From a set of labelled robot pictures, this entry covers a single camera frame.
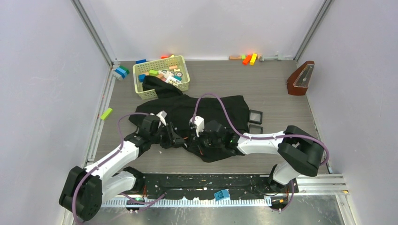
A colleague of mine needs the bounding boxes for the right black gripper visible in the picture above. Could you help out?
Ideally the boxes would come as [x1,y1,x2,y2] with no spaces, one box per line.
[189,127,223,155]

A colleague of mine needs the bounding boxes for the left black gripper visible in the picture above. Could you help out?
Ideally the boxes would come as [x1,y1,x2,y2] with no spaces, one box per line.
[150,122,185,149]

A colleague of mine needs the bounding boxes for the black button shirt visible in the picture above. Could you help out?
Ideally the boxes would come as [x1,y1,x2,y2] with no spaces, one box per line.
[134,75,250,163]

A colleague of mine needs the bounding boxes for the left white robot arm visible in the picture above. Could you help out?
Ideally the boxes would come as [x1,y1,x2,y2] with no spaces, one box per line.
[59,111,187,224]

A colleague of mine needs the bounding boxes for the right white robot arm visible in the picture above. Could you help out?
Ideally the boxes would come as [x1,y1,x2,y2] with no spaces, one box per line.
[190,117,324,192]

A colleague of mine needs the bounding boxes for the black square box near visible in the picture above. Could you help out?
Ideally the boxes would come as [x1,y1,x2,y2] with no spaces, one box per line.
[248,124,263,135]

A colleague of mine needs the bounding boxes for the black square box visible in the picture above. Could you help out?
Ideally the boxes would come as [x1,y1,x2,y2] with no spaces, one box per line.
[248,124,263,135]
[248,110,263,125]

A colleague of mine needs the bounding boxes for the black square box far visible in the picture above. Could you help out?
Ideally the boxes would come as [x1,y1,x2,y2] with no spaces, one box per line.
[248,110,263,125]

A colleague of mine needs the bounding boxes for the blue toy brick front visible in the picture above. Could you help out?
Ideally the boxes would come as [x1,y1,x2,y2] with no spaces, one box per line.
[214,189,230,201]

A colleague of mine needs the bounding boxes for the toy blocks in basket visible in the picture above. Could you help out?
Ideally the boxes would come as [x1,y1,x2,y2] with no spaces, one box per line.
[138,65,184,85]

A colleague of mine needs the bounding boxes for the lime green block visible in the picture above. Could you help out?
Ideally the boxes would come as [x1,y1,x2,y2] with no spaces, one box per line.
[100,107,113,120]

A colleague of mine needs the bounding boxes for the pale green plastic basket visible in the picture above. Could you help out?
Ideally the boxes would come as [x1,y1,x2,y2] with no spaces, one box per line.
[132,55,190,100]

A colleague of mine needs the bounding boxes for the tan wooden block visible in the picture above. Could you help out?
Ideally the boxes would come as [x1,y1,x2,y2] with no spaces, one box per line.
[229,55,242,60]

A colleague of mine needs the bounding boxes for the blue block behind basket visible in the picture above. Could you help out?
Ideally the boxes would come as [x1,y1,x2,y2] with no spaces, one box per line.
[136,59,146,64]

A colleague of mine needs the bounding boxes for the stacked blue green bricks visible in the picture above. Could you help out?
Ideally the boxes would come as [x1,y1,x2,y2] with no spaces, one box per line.
[113,66,130,81]

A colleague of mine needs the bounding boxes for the brown wooden metronome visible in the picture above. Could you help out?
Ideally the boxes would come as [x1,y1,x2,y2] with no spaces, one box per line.
[286,61,315,96]

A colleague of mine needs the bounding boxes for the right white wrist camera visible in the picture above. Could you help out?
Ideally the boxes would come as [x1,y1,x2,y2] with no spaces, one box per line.
[190,116,205,137]

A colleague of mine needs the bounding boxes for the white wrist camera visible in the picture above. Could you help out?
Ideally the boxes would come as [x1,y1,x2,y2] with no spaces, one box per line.
[190,116,205,137]
[156,111,167,126]

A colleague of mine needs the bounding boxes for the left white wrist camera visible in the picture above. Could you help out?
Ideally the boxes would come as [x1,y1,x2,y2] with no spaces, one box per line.
[156,111,167,126]

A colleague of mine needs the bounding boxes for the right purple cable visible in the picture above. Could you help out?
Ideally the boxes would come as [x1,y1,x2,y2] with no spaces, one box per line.
[191,92,330,213]

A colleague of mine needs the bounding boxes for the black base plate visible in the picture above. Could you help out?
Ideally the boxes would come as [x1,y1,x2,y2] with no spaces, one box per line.
[124,173,291,200]

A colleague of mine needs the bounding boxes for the orange block at wall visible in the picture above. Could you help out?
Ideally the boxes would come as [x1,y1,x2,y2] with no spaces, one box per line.
[242,55,252,65]

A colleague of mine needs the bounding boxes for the yellow block at wall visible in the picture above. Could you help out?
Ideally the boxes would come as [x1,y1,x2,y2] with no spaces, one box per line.
[249,53,258,66]

